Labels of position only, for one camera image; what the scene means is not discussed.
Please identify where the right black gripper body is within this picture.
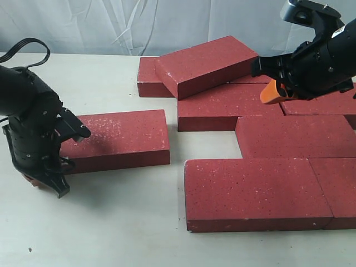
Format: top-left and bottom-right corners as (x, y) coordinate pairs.
(251, 21), (355, 100)

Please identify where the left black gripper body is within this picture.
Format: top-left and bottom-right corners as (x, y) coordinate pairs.
(2, 117), (75, 198)

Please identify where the red brick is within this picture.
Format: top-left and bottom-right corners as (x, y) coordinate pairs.
(309, 158), (355, 230)
(235, 115), (355, 159)
(61, 110), (170, 174)
(177, 83), (283, 132)
(280, 89), (355, 130)
(229, 75), (271, 84)
(155, 36), (258, 100)
(184, 158), (333, 233)
(137, 57), (173, 98)

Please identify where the red brick top back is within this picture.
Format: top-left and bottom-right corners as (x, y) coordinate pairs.
(155, 36), (258, 100)

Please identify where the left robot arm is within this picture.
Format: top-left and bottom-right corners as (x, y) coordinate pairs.
(1, 67), (75, 197)

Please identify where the blue-grey backdrop cloth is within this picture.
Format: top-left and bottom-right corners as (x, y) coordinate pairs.
(1, 1), (314, 56)

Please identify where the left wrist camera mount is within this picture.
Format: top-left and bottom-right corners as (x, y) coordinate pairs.
(55, 107), (91, 143)

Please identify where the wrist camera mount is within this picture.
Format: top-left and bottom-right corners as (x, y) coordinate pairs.
(55, 107), (91, 143)
(280, 0), (344, 41)

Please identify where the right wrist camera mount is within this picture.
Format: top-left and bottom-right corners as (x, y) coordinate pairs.
(280, 0), (344, 41)

